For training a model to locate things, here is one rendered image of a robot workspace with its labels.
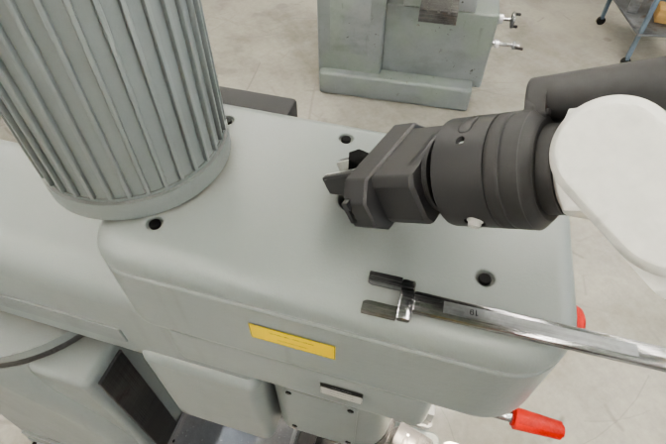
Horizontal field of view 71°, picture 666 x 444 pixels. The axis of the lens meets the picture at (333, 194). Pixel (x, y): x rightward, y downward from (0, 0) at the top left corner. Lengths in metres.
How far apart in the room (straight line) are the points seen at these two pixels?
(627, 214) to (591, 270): 2.79
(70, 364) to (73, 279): 0.23
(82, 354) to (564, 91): 0.78
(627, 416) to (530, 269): 2.27
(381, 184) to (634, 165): 0.18
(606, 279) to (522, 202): 2.75
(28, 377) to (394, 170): 0.75
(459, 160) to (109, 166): 0.30
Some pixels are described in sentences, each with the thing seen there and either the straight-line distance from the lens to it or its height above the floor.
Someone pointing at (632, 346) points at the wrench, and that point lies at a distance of 0.45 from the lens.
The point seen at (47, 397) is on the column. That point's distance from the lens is 0.99.
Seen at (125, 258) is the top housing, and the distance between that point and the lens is 0.49.
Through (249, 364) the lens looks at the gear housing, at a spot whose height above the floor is 1.69.
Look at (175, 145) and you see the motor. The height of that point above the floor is 1.96.
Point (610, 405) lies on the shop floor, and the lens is 2.70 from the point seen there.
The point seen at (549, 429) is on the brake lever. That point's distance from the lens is 0.61.
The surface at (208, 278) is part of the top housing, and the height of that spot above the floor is 1.88.
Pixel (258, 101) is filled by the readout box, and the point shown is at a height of 1.72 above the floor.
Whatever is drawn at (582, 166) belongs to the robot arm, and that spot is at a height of 2.07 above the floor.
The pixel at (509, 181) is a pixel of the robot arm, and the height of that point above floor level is 2.03.
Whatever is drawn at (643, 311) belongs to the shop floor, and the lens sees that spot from 3.05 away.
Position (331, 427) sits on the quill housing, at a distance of 0.82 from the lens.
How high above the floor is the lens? 2.25
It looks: 47 degrees down
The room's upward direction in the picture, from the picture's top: straight up
